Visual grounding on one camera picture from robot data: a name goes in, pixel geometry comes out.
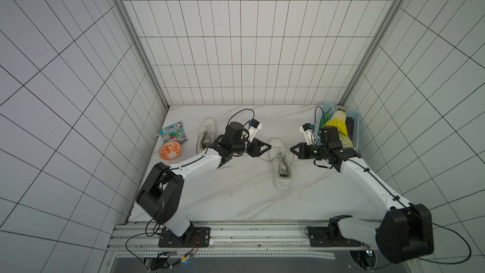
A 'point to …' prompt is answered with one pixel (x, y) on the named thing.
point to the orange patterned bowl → (169, 150)
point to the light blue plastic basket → (355, 115)
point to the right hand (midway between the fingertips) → (285, 149)
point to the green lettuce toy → (346, 142)
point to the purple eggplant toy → (350, 124)
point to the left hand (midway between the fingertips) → (263, 148)
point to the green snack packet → (173, 133)
